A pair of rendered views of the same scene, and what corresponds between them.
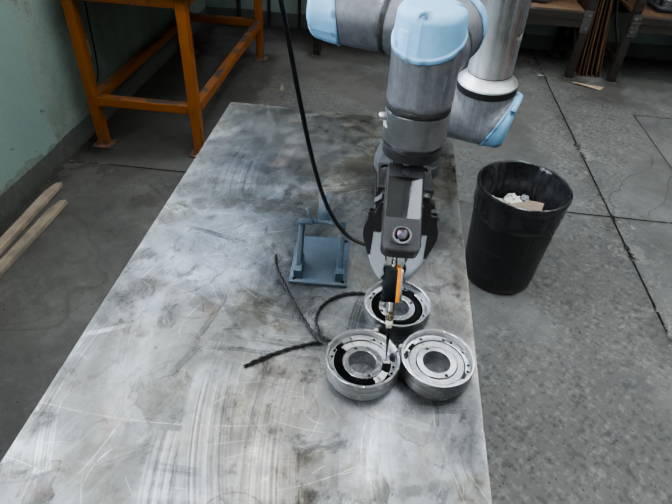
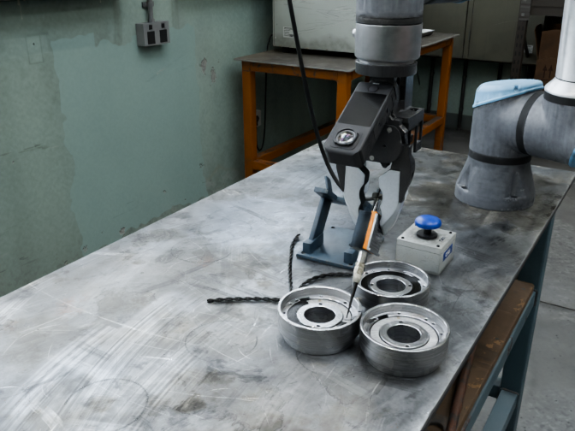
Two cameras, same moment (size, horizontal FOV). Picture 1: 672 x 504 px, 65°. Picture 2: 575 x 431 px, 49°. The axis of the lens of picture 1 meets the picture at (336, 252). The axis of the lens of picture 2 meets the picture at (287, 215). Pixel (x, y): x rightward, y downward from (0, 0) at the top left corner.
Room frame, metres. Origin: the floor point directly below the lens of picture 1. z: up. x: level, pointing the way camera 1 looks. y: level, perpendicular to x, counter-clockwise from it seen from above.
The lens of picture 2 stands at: (-0.13, -0.32, 1.25)
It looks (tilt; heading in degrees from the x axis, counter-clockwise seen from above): 23 degrees down; 28
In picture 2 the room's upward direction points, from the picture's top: straight up
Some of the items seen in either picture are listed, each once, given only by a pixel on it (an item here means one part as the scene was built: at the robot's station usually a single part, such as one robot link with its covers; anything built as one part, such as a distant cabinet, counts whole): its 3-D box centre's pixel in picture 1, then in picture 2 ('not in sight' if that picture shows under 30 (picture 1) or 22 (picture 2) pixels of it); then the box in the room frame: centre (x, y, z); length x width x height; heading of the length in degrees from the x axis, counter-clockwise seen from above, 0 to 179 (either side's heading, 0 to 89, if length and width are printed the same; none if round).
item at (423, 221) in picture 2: not in sight; (427, 232); (0.74, -0.11, 0.85); 0.04 x 0.04 x 0.05
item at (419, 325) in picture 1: (396, 310); (390, 290); (0.59, -0.10, 0.82); 0.10 x 0.10 x 0.04
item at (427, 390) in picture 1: (435, 365); (403, 339); (0.49, -0.15, 0.82); 0.10 x 0.10 x 0.04
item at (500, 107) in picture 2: not in sight; (508, 115); (1.08, -0.16, 0.97); 0.13 x 0.12 x 0.14; 67
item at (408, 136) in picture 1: (412, 125); (385, 43); (0.57, -0.08, 1.15); 0.08 x 0.08 x 0.05
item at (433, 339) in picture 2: (435, 365); (403, 339); (0.49, -0.15, 0.82); 0.08 x 0.08 x 0.02
